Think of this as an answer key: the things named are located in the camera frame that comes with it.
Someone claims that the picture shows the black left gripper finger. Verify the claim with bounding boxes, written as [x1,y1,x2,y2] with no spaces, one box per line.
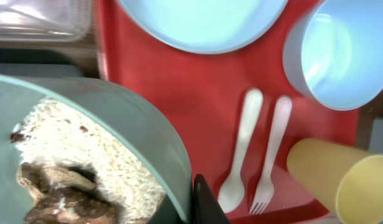
[193,174,231,224]

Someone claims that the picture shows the white plastic spoon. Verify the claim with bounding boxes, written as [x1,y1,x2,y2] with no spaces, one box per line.
[218,88,264,213]

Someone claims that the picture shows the white plastic fork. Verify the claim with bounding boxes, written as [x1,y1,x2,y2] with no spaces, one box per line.
[249,95,292,215]

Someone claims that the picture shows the rice and food scraps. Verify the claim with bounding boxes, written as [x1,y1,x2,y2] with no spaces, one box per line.
[15,97,165,223]

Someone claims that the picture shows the yellow plastic cup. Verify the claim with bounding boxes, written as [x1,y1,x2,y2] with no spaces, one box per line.
[287,139,383,224]

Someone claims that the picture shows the light blue plate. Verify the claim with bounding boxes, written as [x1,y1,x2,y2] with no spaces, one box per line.
[118,0,288,54]

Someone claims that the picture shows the light blue bowl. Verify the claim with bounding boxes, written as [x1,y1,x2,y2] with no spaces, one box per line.
[282,0,383,111]

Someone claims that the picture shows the mint green bowl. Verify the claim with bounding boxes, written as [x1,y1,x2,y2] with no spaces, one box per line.
[0,75,193,223]

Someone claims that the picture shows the black food waste tray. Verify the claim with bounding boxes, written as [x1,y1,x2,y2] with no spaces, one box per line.
[0,47,86,78]

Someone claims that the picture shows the clear plastic waste bin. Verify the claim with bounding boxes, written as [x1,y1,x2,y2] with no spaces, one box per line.
[0,0,93,42]

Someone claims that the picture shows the red serving tray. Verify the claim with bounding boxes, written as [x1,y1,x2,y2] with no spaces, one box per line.
[96,0,358,223]

